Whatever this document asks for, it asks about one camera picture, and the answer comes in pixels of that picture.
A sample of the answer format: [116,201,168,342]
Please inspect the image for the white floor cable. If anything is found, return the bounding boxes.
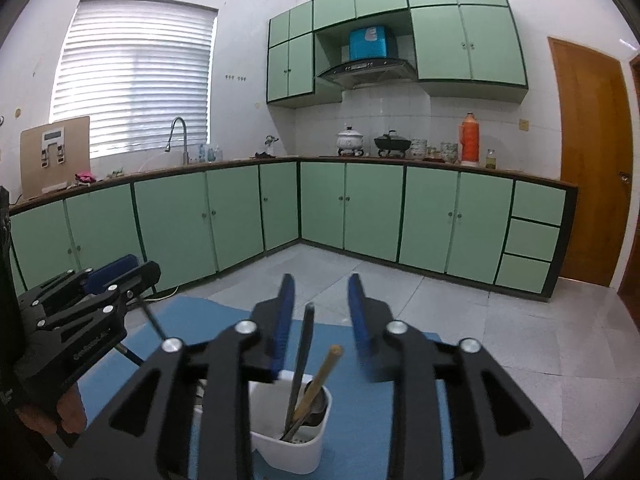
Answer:
[135,287,179,302]

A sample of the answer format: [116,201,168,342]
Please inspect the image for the grey metal chopstick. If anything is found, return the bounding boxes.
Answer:
[282,302,316,438]

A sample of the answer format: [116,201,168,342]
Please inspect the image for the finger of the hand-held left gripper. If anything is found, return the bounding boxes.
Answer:
[34,261,162,333]
[17,254,142,318]

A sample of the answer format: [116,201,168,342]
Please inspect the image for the metal sink faucet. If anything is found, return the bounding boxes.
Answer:
[166,116,191,166]

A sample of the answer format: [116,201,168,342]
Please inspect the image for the wooden board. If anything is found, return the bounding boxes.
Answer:
[20,116,91,198]

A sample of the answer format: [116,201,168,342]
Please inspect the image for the blue tablecloth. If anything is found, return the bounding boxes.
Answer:
[75,295,456,480]

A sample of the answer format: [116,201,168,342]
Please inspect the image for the metal spoon with pointed bowl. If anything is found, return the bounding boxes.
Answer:
[302,387,330,428]

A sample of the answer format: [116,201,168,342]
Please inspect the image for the green lower kitchen cabinets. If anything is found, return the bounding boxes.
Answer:
[7,157,578,306]

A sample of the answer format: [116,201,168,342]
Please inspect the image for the silver cooking pot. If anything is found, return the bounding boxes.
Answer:
[336,126,365,157]

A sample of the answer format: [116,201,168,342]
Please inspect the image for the white window blind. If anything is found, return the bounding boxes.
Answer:
[50,0,219,158]

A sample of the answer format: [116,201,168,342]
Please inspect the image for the blue box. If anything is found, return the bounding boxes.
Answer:
[348,25,392,61]

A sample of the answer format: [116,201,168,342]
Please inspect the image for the metal range hood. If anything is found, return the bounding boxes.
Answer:
[316,58,418,91]

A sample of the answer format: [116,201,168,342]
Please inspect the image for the green upper kitchen cabinets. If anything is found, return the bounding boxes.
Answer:
[266,0,530,108]

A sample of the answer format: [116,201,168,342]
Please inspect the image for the wooden door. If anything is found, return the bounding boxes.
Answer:
[617,55,640,311]
[547,36,635,288]

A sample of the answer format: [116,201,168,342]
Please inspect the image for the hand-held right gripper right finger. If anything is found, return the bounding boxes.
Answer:
[347,273,586,480]

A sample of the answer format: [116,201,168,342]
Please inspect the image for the person's left hand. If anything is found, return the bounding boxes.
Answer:
[57,389,87,435]

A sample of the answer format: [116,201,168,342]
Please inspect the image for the white utensil holder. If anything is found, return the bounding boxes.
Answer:
[248,369,333,476]

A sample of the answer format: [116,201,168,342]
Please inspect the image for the bamboo chopstick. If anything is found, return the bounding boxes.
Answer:
[287,345,343,436]

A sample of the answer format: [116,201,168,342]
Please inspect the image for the orange thermos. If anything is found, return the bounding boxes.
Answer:
[460,112,481,166]

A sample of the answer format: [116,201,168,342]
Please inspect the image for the black wok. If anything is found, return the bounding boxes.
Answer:
[374,130,413,158]

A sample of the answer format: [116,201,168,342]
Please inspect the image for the green kitchen cabinets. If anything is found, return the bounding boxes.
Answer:
[266,0,530,108]
[7,157,578,306]

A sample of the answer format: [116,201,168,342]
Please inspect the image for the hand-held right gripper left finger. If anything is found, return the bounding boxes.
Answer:
[47,273,296,480]

